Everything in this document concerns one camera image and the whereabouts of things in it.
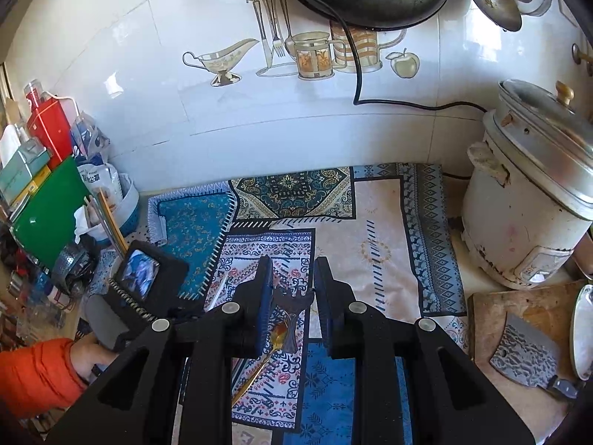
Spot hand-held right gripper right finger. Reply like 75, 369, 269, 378
314, 256, 550, 445

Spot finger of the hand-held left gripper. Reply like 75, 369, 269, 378
52, 241, 96, 290

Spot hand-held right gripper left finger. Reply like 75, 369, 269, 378
44, 255, 275, 445

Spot dark metal fork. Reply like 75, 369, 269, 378
272, 286, 317, 353

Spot gold spoon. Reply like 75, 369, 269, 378
231, 317, 292, 408

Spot grey metal chopstick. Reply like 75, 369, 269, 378
83, 195, 110, 238

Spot white ceramic cup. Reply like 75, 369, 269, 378
95, 172, 141, 247

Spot person's left forearm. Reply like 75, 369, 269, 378
0, 337, 119, 422

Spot crumpled white tissue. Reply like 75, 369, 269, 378
73, 204, 101, 244

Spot green box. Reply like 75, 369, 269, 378
11, 156, 92, 270

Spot yellow flat box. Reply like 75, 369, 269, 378
19, 166, 53, 196

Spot teal tissue box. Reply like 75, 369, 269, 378
0, 125, 52, 205

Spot patchwork patterned mat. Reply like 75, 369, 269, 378
76, 162, 470, 445

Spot white and blue plastic bag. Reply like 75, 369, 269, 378
69, 111, 125, 205

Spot red metal tin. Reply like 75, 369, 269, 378
26, 97, 76, 170

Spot wooden cutting board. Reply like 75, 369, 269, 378
467, 280, 590, 427

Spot red can with clear cap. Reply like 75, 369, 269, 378
23, 80, 48, 108

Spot steel cleaver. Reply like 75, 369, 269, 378
490, 313, 581, 402

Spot white rice cooker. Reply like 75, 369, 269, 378
462, 79, 593, 291

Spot white plate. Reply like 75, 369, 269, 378
570, 285, 593, 382

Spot round metal serving spoon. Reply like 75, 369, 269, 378
465, 0, 524, 33

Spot white cable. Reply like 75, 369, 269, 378
50, 95, 79, 118

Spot tableware wall decal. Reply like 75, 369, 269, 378
182, 0, 420, 89

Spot wall faucet pipes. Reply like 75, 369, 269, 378
572, 43, 593, 78

